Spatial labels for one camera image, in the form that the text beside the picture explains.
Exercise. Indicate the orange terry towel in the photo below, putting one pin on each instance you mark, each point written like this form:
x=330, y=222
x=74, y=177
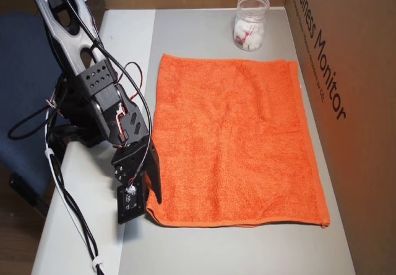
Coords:
x=232, y=133

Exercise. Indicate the clear plastic jar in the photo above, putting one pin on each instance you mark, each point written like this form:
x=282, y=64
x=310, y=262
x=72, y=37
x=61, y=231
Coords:
x=250, y=12

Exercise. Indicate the black wrist camera board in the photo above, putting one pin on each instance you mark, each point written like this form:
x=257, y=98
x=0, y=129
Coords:
x=131, y=207

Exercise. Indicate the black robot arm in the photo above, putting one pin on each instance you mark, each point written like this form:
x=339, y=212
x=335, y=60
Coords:
x=66, y=40

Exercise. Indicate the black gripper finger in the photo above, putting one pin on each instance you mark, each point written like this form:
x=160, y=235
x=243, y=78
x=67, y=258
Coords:
x=146, y=186
x=154, y=176

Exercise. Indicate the red white paper label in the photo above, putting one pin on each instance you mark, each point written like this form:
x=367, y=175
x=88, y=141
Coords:
x=242, y=36

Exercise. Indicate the brown cardboard monitor box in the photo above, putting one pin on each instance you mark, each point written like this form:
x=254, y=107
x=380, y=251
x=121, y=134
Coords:
x=355, y=133

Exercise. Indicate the blue office chair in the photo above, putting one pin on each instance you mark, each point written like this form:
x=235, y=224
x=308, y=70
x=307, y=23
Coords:
x=21, y=71

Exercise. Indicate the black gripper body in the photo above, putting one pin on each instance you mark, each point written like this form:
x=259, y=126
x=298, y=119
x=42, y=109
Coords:
x=124, y=160

